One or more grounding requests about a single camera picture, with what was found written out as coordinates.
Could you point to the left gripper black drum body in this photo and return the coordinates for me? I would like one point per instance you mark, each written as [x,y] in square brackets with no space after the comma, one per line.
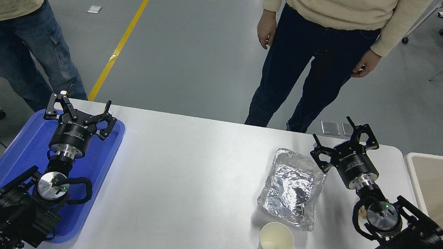
[72,134]

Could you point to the blue plastic tray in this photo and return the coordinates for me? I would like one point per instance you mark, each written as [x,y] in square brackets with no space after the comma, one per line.
[11,153]

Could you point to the person's left hand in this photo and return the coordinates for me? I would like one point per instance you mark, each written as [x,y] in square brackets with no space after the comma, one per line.
[369,63]

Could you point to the person's right hand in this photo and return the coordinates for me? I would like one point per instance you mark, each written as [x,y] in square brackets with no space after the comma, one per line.
[266,29]

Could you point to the metal floor plate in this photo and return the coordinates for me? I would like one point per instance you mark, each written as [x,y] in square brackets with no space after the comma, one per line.
[330,128]
[346,129]

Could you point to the white paper cup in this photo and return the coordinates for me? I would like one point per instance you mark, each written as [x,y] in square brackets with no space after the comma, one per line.
[275,239]

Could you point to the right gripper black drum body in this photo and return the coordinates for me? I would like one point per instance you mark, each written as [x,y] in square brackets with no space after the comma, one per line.
[354,163]

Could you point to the crumpled foil tray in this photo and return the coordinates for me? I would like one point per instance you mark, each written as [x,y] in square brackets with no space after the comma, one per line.
[290,188]

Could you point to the person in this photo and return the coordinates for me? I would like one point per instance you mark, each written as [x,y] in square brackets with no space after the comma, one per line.
[318,48]
[19,31]

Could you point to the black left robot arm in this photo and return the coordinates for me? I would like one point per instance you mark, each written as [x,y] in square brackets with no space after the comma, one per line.
[13,218]

